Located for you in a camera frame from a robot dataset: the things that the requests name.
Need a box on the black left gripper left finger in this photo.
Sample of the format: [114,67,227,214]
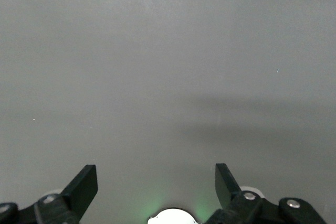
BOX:
[0,164,99,224]

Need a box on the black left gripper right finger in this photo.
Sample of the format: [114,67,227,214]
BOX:
[203,163,328,224]

